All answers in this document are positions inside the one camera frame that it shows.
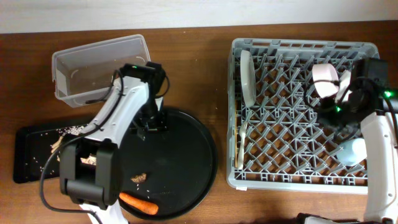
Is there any white label sticker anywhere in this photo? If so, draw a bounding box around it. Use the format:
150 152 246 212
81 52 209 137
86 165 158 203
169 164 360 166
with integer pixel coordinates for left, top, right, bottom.
236 186 248 191

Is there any pink bowl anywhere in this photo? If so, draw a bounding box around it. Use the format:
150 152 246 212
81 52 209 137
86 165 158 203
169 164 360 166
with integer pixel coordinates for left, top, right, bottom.
312 63 339 98

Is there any round black tray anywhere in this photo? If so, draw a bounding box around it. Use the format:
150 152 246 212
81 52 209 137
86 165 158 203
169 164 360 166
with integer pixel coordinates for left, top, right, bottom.
120 108 218 221

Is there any grey dishwasher rack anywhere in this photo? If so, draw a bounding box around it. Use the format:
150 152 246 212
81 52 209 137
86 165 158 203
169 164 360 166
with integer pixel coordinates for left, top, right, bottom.
226 38 379 194

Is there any white plastic fork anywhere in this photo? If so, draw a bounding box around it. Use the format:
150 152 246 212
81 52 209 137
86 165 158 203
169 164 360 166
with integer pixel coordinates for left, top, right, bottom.
237 121 248 170

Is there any light blue cup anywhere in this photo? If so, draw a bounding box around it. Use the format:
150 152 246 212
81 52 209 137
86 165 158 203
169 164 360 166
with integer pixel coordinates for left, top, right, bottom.
336 138 367 166

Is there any black rectangular bin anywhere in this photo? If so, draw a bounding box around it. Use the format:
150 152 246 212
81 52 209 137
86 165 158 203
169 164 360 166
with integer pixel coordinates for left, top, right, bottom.
12 119 94 184

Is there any brown food scrap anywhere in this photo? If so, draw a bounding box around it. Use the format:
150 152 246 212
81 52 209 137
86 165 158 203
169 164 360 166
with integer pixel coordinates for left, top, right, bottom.
131 173 147 184

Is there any orange carrot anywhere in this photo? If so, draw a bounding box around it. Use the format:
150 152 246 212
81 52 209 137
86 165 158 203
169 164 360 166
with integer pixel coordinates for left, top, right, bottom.
119 192 159 215

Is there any clear plastic bin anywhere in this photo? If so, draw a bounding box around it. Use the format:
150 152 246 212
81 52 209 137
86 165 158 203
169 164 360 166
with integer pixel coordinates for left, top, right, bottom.
52 34 150 108

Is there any rice and peanut shell pile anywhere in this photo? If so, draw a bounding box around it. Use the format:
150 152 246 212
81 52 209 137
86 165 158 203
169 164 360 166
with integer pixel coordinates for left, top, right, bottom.
50 125 96 166

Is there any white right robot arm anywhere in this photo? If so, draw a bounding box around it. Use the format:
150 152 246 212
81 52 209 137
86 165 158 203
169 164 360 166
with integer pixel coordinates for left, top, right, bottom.
304 58 397 223

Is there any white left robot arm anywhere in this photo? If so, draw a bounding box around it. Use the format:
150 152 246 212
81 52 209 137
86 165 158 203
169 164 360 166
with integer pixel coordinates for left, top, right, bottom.
44 62 169 223

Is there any grey plate with food scraps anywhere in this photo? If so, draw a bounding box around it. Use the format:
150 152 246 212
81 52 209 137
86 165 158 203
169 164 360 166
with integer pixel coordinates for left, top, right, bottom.
240 50 256 108

